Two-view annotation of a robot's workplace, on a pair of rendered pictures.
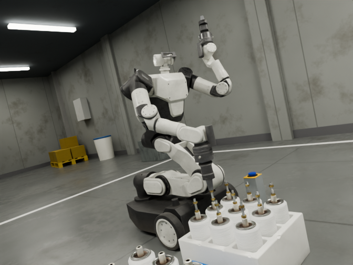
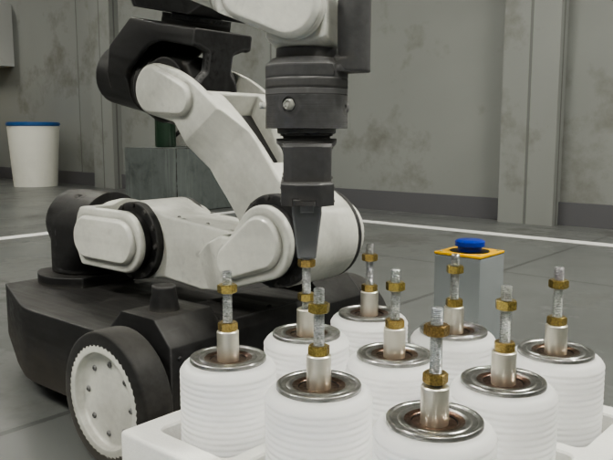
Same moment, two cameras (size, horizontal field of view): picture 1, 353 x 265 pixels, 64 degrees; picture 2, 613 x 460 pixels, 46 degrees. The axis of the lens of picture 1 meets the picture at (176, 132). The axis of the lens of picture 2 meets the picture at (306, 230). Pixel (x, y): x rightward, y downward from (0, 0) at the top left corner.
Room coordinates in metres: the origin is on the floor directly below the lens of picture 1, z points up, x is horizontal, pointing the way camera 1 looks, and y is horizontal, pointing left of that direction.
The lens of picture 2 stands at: (0.51, -0.03, 0.47)
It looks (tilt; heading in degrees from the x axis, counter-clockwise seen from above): 8 degrees down; 355
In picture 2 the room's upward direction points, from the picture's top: straight up
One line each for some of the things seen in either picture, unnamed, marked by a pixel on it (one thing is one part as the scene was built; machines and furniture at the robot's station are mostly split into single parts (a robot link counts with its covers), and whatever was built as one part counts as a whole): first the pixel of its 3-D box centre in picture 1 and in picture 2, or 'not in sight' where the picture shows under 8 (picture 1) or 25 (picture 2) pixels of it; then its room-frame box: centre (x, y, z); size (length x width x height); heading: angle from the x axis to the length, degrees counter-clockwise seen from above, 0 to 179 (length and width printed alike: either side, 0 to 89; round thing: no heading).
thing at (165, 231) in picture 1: (169, 231); (117, 396); (1.51, 0.16, 0.10); 0.20 x 0.05 x 0.20; 45
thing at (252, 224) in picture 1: (245, 225); (434, 421); (1.03, -0.18, 0.25); 0.08 x 0.08 x 0.01
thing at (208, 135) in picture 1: (203, 139); (320, 36); (1.28, -0.11, 0.57); 0.11 x 0.11 x 0.11; 65
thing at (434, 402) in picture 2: (245, 222); (434, 405); (1.03, -0.18, 0.26); 0.02 x 0.02 x 0.03
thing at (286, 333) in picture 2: (215, 207); (306, 333); (1.28, -0.10, 0.25); 0.08 x 0.08 x 0.01
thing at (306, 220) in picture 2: (209, 183); (306, 230); (1.27, -0.10, 0.37); 0.03 x 0.02 x 0.06; 87
